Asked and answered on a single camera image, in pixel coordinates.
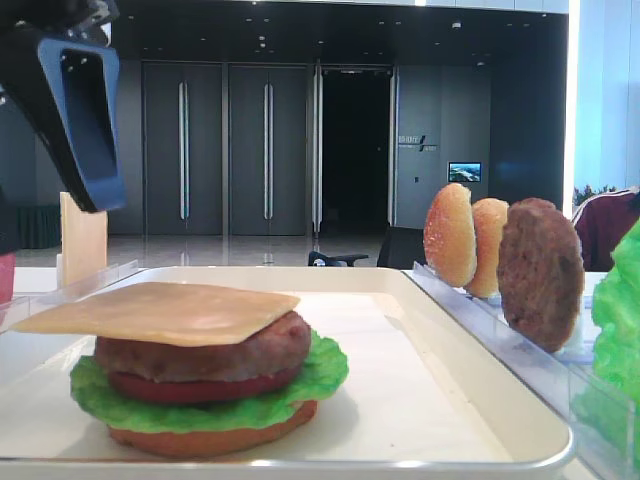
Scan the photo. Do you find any pale yellow cheese slice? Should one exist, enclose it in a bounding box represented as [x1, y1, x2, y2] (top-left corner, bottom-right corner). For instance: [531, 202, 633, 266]
[56, 192, 108, 287]

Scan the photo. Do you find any red tomato slice in burger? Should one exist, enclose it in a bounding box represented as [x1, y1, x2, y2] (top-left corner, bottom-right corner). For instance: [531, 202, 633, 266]
[107, 366, 302, 405]

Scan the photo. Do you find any green lettuce leaf standing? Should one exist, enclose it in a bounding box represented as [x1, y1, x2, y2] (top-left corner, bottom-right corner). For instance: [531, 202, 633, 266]
[573, 225, 639, 450]

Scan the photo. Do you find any red tomato slice standing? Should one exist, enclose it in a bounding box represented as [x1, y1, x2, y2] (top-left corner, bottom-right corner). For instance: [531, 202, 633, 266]
[0, 252, 16, 304]

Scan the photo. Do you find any dark double door middle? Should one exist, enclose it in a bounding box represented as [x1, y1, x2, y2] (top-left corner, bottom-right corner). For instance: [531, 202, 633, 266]
[229, 66, 307, 236]

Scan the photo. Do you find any green lettuce leaf on tray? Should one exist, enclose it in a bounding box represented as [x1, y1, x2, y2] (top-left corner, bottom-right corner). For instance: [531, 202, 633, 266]
[69, 328, 350, 435]

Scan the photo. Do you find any black office chair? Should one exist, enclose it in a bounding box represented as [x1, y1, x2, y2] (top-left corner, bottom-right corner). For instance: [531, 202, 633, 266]
[307, 225, 426, 269]

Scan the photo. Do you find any clear left long rail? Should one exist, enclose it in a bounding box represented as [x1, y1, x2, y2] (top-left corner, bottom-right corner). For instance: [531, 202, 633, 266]
[1, 260, 141, 333]

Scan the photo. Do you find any bun top standing inner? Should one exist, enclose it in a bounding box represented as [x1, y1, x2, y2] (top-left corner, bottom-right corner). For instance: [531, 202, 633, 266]
[465, 198, 509, 298]

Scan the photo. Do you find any clear long rail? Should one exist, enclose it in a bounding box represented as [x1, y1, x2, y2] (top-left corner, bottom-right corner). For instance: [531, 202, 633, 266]
[1, 260, 141, 333]
[410, 263, 639, 479]

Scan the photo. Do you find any bun standing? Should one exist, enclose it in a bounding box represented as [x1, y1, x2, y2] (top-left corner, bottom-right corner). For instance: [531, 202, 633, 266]
[423, 183, 477, 287]
[465, 198, 509, 298]

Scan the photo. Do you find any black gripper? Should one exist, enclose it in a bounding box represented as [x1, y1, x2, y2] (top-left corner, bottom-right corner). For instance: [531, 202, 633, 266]
[1, 0, 126, 213]

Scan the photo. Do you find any small wall screen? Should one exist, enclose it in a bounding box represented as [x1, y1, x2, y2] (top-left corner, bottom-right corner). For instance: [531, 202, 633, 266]
[448, 162, 482, 183]

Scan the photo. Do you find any cream rectangular metal tray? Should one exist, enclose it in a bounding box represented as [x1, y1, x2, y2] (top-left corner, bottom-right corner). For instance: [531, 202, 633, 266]
[1, 267, 575, 479]

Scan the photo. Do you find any dark double door left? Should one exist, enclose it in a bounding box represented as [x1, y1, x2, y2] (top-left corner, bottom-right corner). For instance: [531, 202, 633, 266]
[144, 63, 223, 235]

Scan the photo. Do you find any orange cheese slice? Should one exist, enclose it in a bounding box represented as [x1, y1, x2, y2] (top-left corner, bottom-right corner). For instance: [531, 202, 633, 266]
[11, 282, 300, 347]

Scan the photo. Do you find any person in maroon jacket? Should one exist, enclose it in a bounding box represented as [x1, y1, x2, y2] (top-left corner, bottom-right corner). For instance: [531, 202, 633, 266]
[572, 186, 639, 272]

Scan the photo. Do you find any brown meat patty on tray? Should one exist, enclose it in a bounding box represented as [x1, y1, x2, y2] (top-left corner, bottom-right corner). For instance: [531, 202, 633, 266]
[94, 312, 311, 382]

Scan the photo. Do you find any bun top standing outer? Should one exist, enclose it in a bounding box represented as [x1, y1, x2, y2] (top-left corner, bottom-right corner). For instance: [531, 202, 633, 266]
[423, 183, 477, 287]

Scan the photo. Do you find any clear right long rail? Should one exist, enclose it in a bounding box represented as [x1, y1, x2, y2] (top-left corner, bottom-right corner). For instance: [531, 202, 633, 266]
[410, 263, 639, 479]

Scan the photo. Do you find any open glass door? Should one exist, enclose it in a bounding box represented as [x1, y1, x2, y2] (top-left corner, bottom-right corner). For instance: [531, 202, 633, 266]
[312, 62, 323, 238]

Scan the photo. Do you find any dark double door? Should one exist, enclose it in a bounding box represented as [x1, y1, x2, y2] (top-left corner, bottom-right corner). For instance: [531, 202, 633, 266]
[229, 66, 307, 236]
[144, 63, 223, 235]

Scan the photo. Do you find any brown meat patty standing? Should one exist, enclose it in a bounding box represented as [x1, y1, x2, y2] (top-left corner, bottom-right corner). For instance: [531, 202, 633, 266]
[497, 198, 584, 353]

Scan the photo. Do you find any bottom bun in burger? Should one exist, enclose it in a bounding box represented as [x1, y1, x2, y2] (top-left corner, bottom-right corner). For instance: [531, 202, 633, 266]
[108, 401, 318, 459]

